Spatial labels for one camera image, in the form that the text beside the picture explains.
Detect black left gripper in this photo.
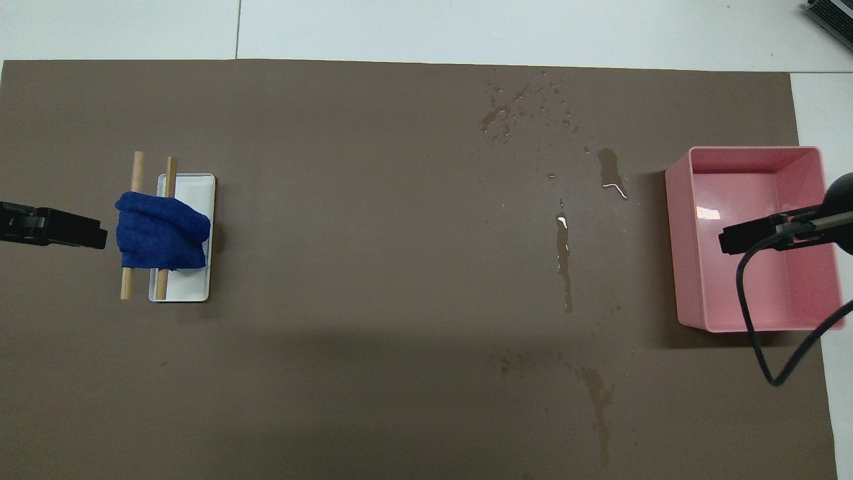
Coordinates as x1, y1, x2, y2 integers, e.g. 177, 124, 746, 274
0, 201, 108, 251

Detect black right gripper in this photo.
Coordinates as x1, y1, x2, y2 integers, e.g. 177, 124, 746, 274
718, 172, 853, 257

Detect blue towel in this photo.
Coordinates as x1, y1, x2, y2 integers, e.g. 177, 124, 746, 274
115, 191, 212, 271

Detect white towel rack wooden rods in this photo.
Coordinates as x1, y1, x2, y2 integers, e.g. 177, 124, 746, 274
120, 151, 217, 303

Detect pink plastic bin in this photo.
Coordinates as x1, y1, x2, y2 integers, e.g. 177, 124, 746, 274
664, 146, 846, 333

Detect dark ribbed device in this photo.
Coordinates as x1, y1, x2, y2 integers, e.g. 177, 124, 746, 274
802, 0, 853, 34

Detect brown table mat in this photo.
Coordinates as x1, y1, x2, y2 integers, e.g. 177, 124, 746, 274
0, 59, 839, 480

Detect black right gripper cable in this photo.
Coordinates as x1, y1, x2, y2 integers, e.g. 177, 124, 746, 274
736, 210, 853, 387

